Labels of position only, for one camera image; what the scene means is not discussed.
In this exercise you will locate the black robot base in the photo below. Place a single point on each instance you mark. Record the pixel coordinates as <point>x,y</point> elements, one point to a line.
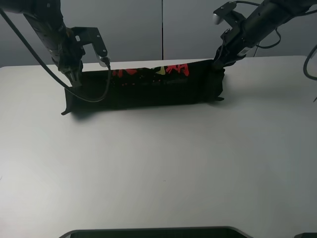
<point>191,232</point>

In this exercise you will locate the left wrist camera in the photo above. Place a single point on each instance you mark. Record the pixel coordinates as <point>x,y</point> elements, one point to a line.
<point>92,36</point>

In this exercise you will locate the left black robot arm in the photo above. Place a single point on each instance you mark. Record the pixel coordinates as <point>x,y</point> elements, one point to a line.
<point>46,19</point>

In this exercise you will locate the dark object bottom right corner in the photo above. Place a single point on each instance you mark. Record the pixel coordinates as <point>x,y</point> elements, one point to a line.
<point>306,235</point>

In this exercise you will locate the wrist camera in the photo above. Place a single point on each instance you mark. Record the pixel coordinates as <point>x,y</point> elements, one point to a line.
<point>227,13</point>
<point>92,36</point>

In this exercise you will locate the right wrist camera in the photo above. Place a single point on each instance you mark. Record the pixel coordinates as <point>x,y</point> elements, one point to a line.
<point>227,13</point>

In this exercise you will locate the black printed t-shirt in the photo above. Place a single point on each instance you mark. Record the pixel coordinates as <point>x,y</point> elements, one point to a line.
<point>179,84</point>

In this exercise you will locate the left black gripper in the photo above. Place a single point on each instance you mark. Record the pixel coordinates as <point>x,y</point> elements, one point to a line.
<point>68,58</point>

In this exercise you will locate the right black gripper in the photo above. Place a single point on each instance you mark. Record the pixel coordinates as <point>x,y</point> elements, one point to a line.
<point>233,42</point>

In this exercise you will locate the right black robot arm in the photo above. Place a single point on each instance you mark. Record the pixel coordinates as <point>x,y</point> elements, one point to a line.
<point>246,33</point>

